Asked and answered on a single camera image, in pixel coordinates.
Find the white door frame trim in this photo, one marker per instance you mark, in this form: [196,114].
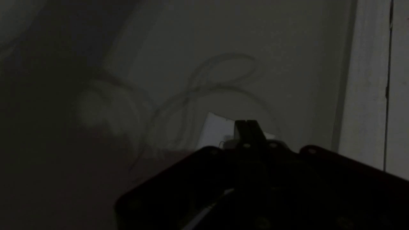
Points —
[364,81]

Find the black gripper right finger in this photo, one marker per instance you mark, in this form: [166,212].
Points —
[253,133]

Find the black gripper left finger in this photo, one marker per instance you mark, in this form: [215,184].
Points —
[240,133]

